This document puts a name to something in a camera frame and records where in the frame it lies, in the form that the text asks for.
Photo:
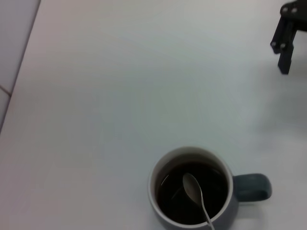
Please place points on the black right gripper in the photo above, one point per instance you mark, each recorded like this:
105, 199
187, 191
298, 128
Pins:
299, 12

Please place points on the grey ceramic mug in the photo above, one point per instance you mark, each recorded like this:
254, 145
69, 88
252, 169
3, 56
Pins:
251, 189

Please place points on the dark coffee liquid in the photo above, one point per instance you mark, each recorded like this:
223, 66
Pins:
172, 203

